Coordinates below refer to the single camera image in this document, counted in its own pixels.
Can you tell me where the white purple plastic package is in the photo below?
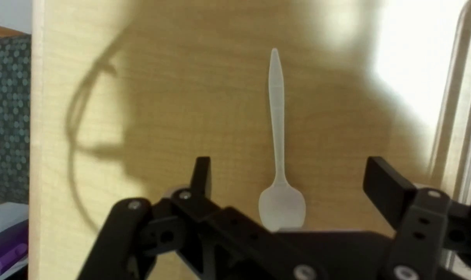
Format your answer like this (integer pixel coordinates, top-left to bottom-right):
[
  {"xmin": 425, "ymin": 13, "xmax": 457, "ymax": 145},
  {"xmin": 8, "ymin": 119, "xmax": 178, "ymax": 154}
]
[{"xmin": 0, "ymin": 201, "xmax": 30, "ymax": 280}]

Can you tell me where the dark patterned seat cushion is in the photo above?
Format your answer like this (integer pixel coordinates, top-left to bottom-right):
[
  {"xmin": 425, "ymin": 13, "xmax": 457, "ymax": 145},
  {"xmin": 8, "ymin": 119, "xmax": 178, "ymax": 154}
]
[{"xmin": 0, "ymin": 35, "xmax": 33, "ymax": 206}]

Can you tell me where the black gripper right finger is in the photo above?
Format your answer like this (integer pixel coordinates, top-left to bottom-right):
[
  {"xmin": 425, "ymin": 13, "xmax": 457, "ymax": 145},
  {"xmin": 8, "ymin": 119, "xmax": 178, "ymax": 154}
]
[{"xmin": 363, "ymin": 156, "xmax": 471, "ymax": 280}]

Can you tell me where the white plastic spoon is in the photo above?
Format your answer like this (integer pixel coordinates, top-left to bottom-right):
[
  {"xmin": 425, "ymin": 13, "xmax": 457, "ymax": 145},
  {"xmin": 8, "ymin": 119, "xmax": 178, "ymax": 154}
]
[{"xmin": 258, "ymin": 47, "xmax": 308, "ymax": 234}]

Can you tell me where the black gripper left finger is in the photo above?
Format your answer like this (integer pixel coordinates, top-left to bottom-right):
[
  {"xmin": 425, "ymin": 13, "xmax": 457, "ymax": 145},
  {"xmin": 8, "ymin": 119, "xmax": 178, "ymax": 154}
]
[{"xmin": 78, "ymin": 156, "xmax": 279, "ymax": 280}]

